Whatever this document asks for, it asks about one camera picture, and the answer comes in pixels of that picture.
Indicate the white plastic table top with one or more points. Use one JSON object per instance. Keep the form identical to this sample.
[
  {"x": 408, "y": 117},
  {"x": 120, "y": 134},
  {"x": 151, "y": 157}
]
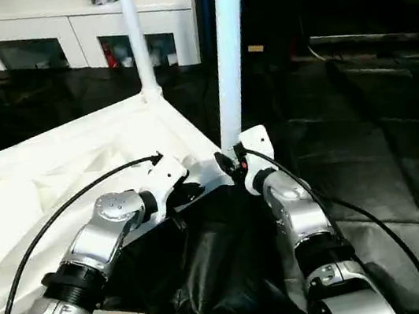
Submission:
[{"x": 54, "y": 157}]

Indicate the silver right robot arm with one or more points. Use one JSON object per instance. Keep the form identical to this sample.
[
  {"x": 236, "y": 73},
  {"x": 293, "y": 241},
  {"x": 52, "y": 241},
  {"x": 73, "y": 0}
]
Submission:
[{"x": 293, "y": 207}]

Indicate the black work mat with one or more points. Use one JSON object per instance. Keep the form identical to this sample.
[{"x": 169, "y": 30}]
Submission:
[{"x": 354, "y": 162}]

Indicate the small gold label plate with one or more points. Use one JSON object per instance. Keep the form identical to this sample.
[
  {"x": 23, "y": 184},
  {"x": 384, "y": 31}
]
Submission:
[{"x": 256, "y": 48}]

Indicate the white patterned jug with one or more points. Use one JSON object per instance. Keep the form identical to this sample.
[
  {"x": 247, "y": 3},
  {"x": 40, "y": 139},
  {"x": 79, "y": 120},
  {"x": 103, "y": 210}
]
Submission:
[{"x": 156, "y": 54}]

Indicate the small white cup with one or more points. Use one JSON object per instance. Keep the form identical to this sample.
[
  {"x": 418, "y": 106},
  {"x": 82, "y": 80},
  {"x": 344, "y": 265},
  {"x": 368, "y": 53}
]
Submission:
[{"x": 127, "y": 61}]

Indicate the red bottle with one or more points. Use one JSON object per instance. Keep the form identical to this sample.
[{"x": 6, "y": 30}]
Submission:
[{"x": 111, "y": 57}]

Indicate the white sideboard cabinet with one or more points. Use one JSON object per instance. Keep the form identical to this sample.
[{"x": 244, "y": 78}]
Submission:
[{"x": 52, "y": 22}]

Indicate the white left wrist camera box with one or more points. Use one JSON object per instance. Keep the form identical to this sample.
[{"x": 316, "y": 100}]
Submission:
[{"x": 164, "y": 176}]

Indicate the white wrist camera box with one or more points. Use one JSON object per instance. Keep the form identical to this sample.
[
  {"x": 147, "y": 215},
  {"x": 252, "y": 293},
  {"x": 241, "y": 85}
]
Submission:
[
  {"x": 257, "y": 145},
  {"x": 164, "y": 176}
]

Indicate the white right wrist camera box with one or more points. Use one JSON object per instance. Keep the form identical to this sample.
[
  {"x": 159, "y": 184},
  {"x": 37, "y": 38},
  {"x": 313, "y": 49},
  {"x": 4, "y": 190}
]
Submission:
[{"x": 257, "y": 145}]

